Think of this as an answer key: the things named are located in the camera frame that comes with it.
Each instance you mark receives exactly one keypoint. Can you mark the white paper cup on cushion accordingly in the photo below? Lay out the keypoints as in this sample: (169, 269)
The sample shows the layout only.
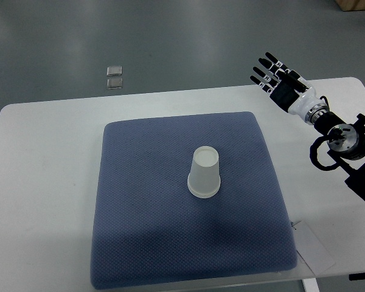
(203, 186)

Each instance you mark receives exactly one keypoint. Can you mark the wooden box corner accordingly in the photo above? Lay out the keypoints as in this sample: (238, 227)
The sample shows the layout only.
(351, 5)

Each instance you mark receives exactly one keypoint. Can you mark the white table leg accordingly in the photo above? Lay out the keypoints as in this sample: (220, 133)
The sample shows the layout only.
(310, 285)

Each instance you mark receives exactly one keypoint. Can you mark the blue grey mesh cushion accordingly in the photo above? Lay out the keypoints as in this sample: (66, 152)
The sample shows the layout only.
(148, 227)

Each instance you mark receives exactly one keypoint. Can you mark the white paper cup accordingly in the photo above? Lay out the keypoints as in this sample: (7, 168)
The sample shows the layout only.
(205, 162)
(203, 186)

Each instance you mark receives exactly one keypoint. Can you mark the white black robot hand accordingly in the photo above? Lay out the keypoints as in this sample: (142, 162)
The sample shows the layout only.
(293, 94)

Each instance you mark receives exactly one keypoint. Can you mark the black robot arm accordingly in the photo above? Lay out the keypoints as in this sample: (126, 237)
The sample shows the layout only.
(339, 142)

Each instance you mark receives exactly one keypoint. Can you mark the white paper tag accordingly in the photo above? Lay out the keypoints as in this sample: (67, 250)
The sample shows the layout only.
(310, 248)

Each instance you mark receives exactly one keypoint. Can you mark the upper metal floor plate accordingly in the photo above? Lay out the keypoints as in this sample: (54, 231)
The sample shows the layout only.
(114, 70)

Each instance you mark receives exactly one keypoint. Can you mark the black table control panel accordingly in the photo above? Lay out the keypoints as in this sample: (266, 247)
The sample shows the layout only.
(358, 276)

